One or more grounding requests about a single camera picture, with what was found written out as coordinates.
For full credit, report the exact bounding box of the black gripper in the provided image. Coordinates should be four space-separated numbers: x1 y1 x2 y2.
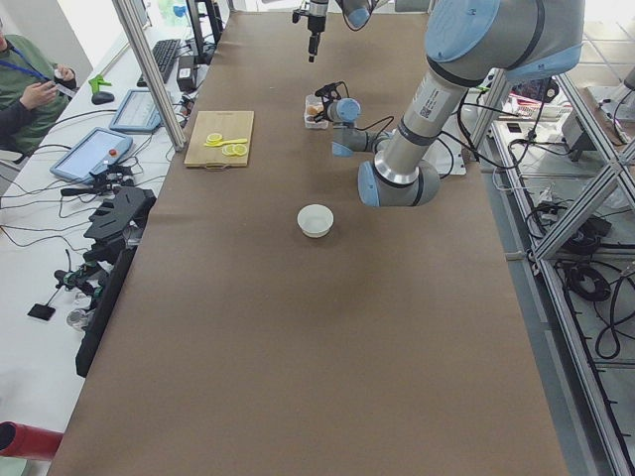
315 80 347 121
292 0 328 62

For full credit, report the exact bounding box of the clear plastic egg box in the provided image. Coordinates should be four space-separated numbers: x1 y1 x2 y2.
304 94 329 130

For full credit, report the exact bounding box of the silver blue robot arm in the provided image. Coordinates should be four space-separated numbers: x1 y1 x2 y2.
292 0 386 62
315 1 585 207

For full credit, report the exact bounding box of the bamboo cutting board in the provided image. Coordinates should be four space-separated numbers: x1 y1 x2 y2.
184 111 254 170

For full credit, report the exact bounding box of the yellow plastic knife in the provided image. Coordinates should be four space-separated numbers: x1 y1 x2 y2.
204 138 248 147

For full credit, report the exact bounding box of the lemon slice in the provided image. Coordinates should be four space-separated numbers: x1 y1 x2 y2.
206 133 223 144
221 144 248 157

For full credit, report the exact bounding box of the black monitor stand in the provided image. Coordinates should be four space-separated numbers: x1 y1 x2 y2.
186 0 223 64

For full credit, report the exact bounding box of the white bowl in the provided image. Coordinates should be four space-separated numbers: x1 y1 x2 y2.
297 204 334 238

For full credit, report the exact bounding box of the black keyboard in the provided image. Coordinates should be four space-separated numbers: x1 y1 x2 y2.
152 39 181 83

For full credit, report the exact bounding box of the blue teach pendant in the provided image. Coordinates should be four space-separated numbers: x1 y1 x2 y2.
50 128 133 182
109 88 162 134

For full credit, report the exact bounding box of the person in green shirt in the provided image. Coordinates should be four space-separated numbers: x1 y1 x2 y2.
1 33 76 156

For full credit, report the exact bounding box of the aluminium frame post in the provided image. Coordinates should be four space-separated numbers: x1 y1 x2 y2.
112 0 187 152

